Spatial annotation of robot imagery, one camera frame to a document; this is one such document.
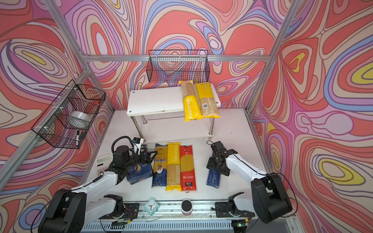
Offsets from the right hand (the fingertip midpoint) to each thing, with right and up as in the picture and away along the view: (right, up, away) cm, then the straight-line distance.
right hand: (216, 172), depth 86 cm
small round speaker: (-18, -12, -15) cm, 26 cm away
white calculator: (-70, +5, +3) cm, 70 cm away
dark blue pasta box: (-45, +2, -6) cm, 46 cm away
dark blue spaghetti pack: (-2, -1, -4) cm, 4 cm away
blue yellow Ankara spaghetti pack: (-34, -1, -2) cm, 34 cm away
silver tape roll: (-72, +34, -12) cm, 81 cm away
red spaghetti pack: (-17, -4, -5) cm, 18 cm away
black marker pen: (-73, +22, -14) cm, 77 cm away
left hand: (-38, +13, 0) cm, 40 cm away
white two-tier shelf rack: (-32, +34, -13) cm, 48 cm away
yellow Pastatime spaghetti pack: (-26, +3, +1) cm, 26 cm away
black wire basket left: (-77, +31, -15) cm, 84 cm away
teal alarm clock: (-36, -13, -12) cm, 40 cm away
